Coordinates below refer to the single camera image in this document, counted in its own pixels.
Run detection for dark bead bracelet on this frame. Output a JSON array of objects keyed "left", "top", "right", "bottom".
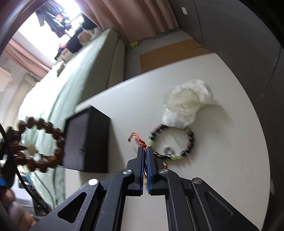
[{"left": 147, "top": 123, "right": 196, "bottom": 161}]

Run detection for brown wooden bead bracelet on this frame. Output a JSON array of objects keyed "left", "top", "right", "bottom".
[{"left": 5, "top": 116, "right": 66, "bottom": 173}]

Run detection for red cord jewelry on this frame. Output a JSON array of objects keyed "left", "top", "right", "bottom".
[{"left": 128, "top": 132, "right": 147, "bottom": 150}]

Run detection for white fabric flower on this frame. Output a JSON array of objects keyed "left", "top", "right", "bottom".
[{"left": 162, "top": 79, "right": 223, "bottom": 129}]

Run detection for black open jewelry box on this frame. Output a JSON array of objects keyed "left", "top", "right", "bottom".
[{"left": 60, "top": 106, "right": 110, "bottom": 173}]

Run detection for person's left hand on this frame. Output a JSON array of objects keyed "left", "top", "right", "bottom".
[{"left": 1, "top": 190, "right": 37, "bottom": 230}]

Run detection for white table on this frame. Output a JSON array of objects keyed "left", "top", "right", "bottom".
[{"left": 64, "top": 52, "right": 274, "bottom": 231}]

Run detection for green-covered bed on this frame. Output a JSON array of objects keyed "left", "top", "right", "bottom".
[{"left": 18, "top": 28, "right": 125, "bottom": 208}]

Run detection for brown cardboard sheet on floor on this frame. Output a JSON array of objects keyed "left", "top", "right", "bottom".
[{"left": 140, "top": 39, "right": 209, "bottom": 73}]

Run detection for pile of clothes by window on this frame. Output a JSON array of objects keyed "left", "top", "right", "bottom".
[{"left": 54, "top": 13, "right": 97, "bottom": 60}]

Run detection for pink curtain left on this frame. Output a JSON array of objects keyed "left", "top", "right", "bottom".
[{"left": 3, "top": 39, "right": 50, "bottom": 78}]

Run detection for pink curtain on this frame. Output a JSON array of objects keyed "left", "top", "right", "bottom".
[
  {"left": 76, "top": 0, "right": 179, "bottom": 44},
  {"left": 3, "top": 39, "right": 50, "bottom": 78}
]

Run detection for small green object on floor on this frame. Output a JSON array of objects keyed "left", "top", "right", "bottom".
[{"left": 129, "top": 41, "right": 140, "bottom": 49}]

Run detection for dark grey wardrobe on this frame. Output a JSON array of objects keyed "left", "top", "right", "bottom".
[{"left": 169, "top": 0, "right": 284, "bottom": 143}]

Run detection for pink curtain right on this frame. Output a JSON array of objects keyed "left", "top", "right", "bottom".
[{"left": 76, "top": 0, "right": 179, "bottom": 44}]

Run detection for hanging dark clothes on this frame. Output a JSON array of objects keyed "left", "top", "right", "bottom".
[{"left": 36, "top": 1, "right": 72, "bottom": 38}]

